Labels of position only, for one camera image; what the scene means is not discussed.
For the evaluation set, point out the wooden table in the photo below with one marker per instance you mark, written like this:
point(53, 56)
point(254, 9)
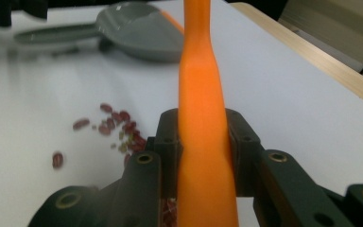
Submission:
point(327, 67)

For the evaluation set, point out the orange brush with grey bristles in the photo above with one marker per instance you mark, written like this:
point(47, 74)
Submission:
point(203, 126)

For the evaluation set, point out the group of red beans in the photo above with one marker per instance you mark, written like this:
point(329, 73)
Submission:
point(119, 126)

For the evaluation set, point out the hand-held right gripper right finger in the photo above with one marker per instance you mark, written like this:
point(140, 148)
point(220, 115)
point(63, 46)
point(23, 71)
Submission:
point(243, 142)

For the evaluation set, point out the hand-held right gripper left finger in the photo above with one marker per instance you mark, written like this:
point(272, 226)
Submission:
point(167, 142)

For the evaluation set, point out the grey dustpan with orange lip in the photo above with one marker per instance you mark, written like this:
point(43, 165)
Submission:
point(138, 31)

